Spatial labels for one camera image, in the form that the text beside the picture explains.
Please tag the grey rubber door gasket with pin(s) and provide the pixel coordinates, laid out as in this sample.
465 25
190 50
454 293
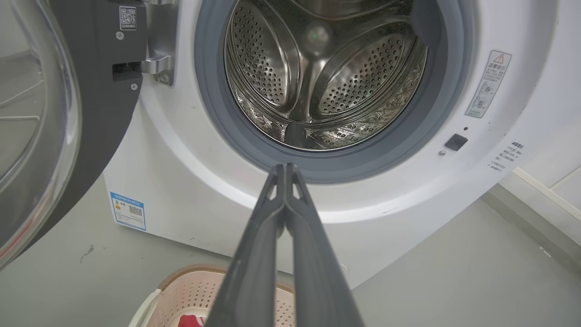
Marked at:
227 122

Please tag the cream perforated laundry basket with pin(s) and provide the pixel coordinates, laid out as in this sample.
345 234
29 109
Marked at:
190 290

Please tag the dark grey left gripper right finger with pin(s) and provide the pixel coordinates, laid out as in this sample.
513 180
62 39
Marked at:
317 281

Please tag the white text label sticker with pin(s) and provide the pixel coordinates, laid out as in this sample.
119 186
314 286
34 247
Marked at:
506 156

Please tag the grey warning sticker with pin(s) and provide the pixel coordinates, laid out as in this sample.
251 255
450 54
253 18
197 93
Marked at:
488 84

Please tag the white front-load washing machine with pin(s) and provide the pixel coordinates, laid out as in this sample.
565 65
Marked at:
181 172

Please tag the stainless steel washing machine drum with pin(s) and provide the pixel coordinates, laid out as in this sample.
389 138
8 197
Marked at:
272 68

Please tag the black door latch socket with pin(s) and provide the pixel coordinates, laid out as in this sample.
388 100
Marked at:
456 142

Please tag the black glass washer door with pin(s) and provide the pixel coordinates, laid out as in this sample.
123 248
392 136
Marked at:
91 113

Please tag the blue energy label sticker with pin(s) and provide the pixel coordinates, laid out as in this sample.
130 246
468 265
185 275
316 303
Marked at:
128 211

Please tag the silver door hinge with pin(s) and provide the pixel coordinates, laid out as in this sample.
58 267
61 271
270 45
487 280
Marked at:
159 32

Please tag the white QR code sticker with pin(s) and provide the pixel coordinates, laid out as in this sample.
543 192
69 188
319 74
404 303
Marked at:
127 18

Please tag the red cloth garment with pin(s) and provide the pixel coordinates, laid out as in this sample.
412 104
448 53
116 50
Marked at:
188 321

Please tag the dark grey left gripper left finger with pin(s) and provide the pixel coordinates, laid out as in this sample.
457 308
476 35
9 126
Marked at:
252 272

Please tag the wall baseboard strip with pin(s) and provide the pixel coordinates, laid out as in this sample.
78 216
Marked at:
544 195

